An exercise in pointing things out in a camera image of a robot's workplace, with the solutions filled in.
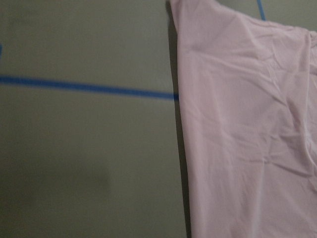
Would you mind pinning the pink Snoopy t-shirt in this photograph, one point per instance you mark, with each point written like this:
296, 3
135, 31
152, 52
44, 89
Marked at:
248, 104

